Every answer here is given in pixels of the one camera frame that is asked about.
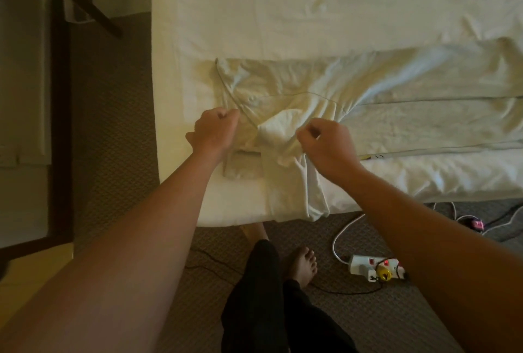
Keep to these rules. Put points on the person's right hand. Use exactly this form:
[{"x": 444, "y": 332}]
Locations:
[{"x": 328, "y": 148}]

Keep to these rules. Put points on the person's left hand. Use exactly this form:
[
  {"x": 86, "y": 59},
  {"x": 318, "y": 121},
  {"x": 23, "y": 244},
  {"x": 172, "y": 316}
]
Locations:
[{"x": 214, "y": 132}]

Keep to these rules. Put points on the white printed t-shirt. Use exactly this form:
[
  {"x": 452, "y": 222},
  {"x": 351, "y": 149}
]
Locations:
[{"x": 408, "y": 95}]

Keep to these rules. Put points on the person's left forearm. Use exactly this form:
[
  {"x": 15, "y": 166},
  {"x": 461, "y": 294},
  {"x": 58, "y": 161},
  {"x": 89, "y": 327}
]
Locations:
[{"x": 122, "y": 275}]

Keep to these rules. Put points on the person's right forearm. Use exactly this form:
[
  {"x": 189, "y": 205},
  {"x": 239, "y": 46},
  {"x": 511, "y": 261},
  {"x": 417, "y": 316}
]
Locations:
[{"x": 441, "y": 259}]

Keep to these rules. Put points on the person's right leg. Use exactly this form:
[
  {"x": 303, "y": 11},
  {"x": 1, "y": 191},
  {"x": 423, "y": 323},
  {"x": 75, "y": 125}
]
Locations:
[{"x": 306, "y": 299}]

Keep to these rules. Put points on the person's leg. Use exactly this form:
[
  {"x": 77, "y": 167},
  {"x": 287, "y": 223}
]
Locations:
[
  {"x": 257, "y": 299},
  {"x": 306, "y": 299}
]

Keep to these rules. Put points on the person's left leg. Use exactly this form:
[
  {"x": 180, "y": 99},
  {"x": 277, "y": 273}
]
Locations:
[{"x": 257, "y": 299}]

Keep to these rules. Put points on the white power strip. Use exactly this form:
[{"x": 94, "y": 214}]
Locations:
[{"x": 376, "y": 268}]

